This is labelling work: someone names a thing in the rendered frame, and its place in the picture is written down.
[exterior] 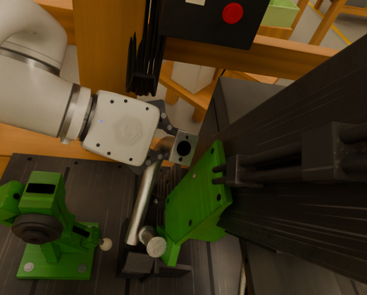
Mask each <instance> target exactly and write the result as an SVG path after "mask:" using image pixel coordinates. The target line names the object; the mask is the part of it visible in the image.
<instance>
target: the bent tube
mask: <svg viewBox="0 0 367 295"><path fill-rule="evenodd" d="M187 135H188V139H186V136H187ZM198 139H199V136H197V135H194V134H192V133H188V132H185V131H181V130H179V129H177V131H176V135H175V136H172V135H169V136H165V137H163V138H162V139H161V140H159V141H158V143H157V144H156V146H155V147H154V149H153V150H155V151H157V150H161V149H162V150H165V151H168V152H170V154H169V157H168V161H170V162H173V163H178V164H182V165H185V166H188V167H190V165H191V161H192V158H193V155H194V151H195V148H196V146H197V142H198ZM180 157H181V160H180V161H179V158H180ZM163 160H164V159H162V160H158V161H157V162H155V163H154V164H151V165H150V166H148V167H147V169H146V170H145V171H144V173H143V177H142V181H141V184H140V187H139V191H138V195H137V198H136V202H135V206H134V208H133V212H132V216H131V220H130V223H129V226H128V230H127V233H126V237H125V243H127V244H130V245H138V243H139V237H138V234H139V231H140V229H141V228H142V227H143V225H144V221H145V218H146V214H147V211H148V207H149V203H150V199H151V196H152V193H153V189H154V186H155V182H156V178H157V174H158V172H159V169H160V166H161V164H162V162H163Z"/></svg>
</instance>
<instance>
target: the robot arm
mask: <svg viewBox="0 0 367 295"><path fill-rule="evenodd" d="M66 50H67V33H66V31H65V30H64V28H63V27H62V25H61V24H60V23H59V22H58V21H57V20H56V19H55V18H54V17H52V16H51V14H49V13H48V12H47V11H46V10H45V9H43V8H42V7H41V6H40V5H39V4H37V3H36V2H35V1H33V0H0V123H3V124H7V125H11V126H15V127H18V128H22V129H26V130H29V131H33V132H37V133H41V134H44V135H48V136H52V137H55V138H58V137H59V136H60V138H61V140H60V142H61V143H63V144H66V145H69V144H70V141H73V140H76V139H77V137H78V136H79V137H78V140H79V141H81V147H82V148H84V149H87V150H89V151H90V152H93V153H96V154H98V155H101V156H104V157H107V158H110V159H113V160H116V161H119V162H122V163H126V164H127V165H128V166H129V167H130V168H131V169H132V170H133V171H134V172H135V173H136V174H137V175H140V174H142V173H143V172H144V171H145V170H146V169H147V167H148V166H150V165H151V164H154V163H155V162H157V161H158V160H162V159H164V160H168V157H169V154H170V152H168V151H165V150H162V149H161V150H157V151H155V150H153V149H151V148H150V146H151V144H152V140H153V137H154V135H155V132H156V128H157V129H163V130H164V131H165V132H166V133H168V134H170V135H173V136H175V135H176V131H177V129H178V128H175V127H173V125H172V124H171V123H170V121H169V118H168V116H167V114H166V108H165V104H164V100H152V101H145V102H143V101H140V100H137V99H134V98H131V97H127V96H125V95H121V94H117V93H114V92H109V91H103V90H98V91H97V93H96V94H93V95H92V97H91V96H90V95H91V89H89V88H87V87H83V86H82V85H78V84H76V83H72V82H71V81H67V80H65V79H62V78H61V77H60V70H61V67H62V64H63V60H64V57H65V54H66ZM179 130H181V129H179ZM181 131H184V130H181ZM185 132H187V131H185Z"/></svg>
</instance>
